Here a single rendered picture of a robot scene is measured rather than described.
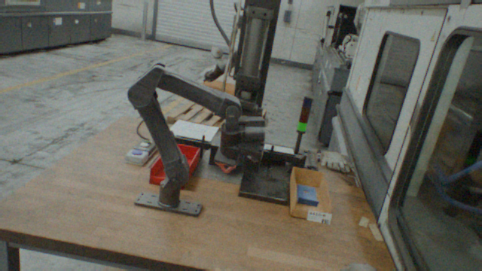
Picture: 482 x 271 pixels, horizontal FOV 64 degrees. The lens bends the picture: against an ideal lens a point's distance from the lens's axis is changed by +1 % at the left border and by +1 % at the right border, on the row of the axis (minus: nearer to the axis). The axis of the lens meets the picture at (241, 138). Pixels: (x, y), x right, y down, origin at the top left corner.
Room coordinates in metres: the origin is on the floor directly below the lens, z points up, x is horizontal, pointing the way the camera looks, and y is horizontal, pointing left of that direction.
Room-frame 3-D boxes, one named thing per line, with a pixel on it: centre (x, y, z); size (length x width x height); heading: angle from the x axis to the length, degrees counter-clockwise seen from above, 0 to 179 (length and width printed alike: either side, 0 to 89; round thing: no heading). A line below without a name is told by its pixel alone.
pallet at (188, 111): (4.65, 0.31, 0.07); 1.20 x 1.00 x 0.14; 171
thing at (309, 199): (1.24, -0.27, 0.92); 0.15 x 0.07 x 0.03; 176
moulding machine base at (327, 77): (7.01, -1.64, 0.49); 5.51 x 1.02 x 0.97; 174
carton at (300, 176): (1.21, -0.27, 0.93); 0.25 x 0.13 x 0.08; 178
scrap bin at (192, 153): (1.27, 0.22, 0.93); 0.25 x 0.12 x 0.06; 178
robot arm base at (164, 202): (1.03, 0.19, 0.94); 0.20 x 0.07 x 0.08; 88
